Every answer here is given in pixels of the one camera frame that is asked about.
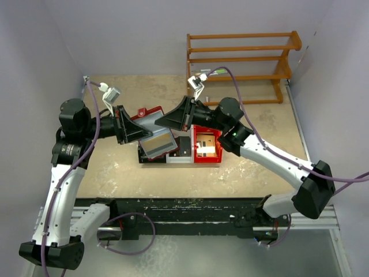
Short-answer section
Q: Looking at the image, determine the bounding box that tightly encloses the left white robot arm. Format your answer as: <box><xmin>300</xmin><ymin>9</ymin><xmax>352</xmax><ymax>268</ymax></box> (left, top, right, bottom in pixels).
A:
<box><xmin>19</xmin><ymin>99</ymin><xmax>152</xmax><ymax>270</ymax></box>

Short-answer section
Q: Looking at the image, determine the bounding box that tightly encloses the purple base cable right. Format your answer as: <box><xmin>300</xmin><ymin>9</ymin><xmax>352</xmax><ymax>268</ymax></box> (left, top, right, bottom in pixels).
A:
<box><xmin>257</xmin><ymin>213</ymin><xmax>292</xmax><ymax>249</ymax></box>

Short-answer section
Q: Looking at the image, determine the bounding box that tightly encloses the black plastic bin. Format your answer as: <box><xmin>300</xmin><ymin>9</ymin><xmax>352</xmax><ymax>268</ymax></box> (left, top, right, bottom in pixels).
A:
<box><xmin>137</xmin><ymin>145</ymin><xmax>167</xmax><ymax>164</ymax></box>

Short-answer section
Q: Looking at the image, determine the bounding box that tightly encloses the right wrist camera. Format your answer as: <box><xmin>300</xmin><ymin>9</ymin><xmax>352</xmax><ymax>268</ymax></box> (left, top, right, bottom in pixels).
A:
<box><xmin>187</xmin><ymin>73</ymin><xmax>208</xmax><ymax>100</ymax></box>

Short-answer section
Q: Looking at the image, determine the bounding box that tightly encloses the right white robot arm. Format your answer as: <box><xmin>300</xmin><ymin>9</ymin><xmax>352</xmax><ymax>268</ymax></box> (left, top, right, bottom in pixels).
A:
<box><xmin>155</xmin><ymin>96</ymin><xmax>336</xmax><ymax>226</ymax></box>

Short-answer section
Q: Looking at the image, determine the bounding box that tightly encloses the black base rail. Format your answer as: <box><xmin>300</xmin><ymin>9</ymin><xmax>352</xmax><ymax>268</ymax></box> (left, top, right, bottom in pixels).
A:
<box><xmin>74</xmin><ymin>198</ymin><xmax>275</xmax><ymax>240</ymax></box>

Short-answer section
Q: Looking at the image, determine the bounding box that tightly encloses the green marker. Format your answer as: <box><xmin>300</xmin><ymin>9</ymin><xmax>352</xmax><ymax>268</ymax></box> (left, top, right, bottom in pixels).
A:
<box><xmin>201</xmin><ymin>69</ymin><xmax>227</xmax><ymax>76</ymax></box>

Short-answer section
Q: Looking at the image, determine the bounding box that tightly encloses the red plastic bin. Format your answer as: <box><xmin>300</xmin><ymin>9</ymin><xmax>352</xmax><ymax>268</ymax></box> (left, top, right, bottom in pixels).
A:
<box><xmin>193</xmin><ymin>125</ymin><xmax>223</xmax><ymax>164</ymax></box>

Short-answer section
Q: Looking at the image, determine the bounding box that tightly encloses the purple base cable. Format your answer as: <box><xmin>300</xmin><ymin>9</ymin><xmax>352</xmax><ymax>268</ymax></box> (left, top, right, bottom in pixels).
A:
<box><xmin>257</xmin><ymin>213</ymin><xmax>292</xmax><ymax>249</ymax></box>
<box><xmin>97</xmin><ymin>211</ymin><xmax>156</xmax><ymax>256</ymax></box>

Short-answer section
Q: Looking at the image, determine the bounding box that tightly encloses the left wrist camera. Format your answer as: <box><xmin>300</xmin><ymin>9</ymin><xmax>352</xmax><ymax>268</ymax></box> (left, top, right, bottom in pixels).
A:
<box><xmin>99</xmin><ymin>83</ymin><xmax>121</xmax><ymax>105</ymax></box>

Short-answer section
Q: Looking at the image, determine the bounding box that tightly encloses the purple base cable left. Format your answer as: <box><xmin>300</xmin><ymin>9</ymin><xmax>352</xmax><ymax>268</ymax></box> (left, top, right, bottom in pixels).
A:
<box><xmin>97</xmin><ymin>211</ymin><xmax>156</xmax><ymax>256</ymax></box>

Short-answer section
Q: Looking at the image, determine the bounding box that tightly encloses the aluminium frame rail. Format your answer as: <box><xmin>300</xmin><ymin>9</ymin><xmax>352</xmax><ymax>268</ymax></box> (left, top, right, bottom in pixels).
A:
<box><xmin>34</xmin><ymin>205</ymin><xmax>338</xmax><ymax>231</ymax></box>

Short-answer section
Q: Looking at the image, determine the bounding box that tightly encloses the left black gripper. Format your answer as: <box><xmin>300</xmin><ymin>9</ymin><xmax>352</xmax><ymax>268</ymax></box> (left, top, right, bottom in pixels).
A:
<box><xmin>81</xmin><ymin>104</ymin><xmax>152</xmax><ymax>144</ymax></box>

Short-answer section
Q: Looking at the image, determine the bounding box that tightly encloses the red leather card holder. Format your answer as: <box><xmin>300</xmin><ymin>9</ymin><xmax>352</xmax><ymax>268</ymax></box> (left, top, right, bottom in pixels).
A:
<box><xmin>131</xmin><ymin>106</ymin><xmax>178</xmax><ymax>160</ymax></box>

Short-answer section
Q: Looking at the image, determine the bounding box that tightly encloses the white plastic bin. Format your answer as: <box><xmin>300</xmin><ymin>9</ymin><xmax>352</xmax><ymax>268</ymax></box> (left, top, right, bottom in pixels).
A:
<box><xmin>166</xmin><ymin>127</ymin><xmax>194</xmax><ymax>165</ymax></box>

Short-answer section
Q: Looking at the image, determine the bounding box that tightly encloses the wooden rack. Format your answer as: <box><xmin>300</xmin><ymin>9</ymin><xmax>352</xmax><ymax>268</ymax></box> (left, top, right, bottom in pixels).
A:
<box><xmin>186</xmin><ymin>31</ymin><xmax>302</xmax><ymax>104</ymax></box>

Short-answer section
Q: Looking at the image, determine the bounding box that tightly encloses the black cards pile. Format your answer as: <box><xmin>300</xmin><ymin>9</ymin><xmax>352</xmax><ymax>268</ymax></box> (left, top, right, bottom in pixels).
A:
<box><xmin>170</xmin><ymin>136</ymin><xmax>191</xmax><ymax>157</ymax></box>

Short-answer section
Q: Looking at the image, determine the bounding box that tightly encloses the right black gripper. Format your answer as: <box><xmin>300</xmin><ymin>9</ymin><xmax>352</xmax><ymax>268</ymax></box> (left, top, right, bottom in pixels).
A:
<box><xmin>155</xmin><ymin>96</ymin><xmax>227</xmax><ymax>132</ymax></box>

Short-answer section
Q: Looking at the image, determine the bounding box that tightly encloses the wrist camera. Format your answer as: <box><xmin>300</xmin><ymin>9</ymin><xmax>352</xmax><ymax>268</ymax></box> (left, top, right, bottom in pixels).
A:
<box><xmin>99</xmin><ymin>83</ymin><xmax>121</xmax><ymax>105</ymax></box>
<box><xmin>187</xmin><ymin>73</ymin><xmax>208</xmax><ymax>100</ymax></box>

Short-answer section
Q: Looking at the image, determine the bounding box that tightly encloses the gold cards pile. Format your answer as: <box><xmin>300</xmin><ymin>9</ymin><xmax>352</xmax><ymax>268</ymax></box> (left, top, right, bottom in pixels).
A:
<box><xmin>196</xmin><ymin>133</ymin><xmax>217</xmax><ymax>158</ymax></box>

